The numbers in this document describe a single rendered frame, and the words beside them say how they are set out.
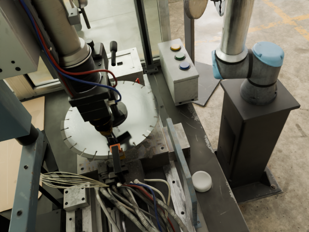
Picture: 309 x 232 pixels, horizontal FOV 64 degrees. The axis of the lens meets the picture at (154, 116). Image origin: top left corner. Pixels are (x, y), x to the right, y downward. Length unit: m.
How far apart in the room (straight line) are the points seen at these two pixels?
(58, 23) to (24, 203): 0.42
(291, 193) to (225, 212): 0.98
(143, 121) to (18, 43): 0.51
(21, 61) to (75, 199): 0.50
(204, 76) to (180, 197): 1.62
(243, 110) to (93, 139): 0.63
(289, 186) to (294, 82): 0.98
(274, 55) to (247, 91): 0.19
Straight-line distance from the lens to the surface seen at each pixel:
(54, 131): 1.19
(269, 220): 1.71
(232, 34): 0.90
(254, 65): 1.02
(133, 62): 1.13
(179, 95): 1.07
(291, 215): 1.75
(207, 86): 2.25
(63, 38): 0.46
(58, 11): 0.45
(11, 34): 0.40
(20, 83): 1.37
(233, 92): 1.18
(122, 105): 0.86
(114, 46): 0.66
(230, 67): 0.99
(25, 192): 0.69
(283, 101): 1.18
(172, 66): 1.07
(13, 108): 0.50
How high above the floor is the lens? 1.57
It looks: 49 degrees down
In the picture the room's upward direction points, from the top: 11 degrees counter-clockwise
